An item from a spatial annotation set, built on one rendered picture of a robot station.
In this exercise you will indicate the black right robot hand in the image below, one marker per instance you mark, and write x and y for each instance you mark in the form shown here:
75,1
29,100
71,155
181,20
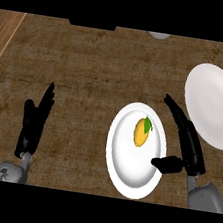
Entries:
189,145

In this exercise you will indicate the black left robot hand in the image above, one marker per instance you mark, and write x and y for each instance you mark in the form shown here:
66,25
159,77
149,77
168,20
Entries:
30,128

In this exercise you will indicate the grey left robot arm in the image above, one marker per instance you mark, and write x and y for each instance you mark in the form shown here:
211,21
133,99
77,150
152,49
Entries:
13,169

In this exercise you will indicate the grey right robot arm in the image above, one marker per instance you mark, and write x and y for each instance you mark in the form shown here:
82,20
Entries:
205,196

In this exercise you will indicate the yellow lemon with green leaf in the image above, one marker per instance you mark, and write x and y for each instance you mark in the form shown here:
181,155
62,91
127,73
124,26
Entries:
141,133

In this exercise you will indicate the white plate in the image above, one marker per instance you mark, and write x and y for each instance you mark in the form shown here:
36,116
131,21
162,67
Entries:
134,154
216,102

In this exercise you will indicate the pale grey round object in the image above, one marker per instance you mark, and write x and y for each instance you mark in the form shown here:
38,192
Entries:
159,35

